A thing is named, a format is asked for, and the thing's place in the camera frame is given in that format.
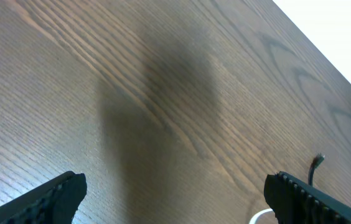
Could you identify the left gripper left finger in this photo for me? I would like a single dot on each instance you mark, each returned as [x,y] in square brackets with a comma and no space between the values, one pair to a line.
[55,201]

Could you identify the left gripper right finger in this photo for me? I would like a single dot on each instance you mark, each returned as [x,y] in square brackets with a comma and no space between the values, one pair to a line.
[295,202]

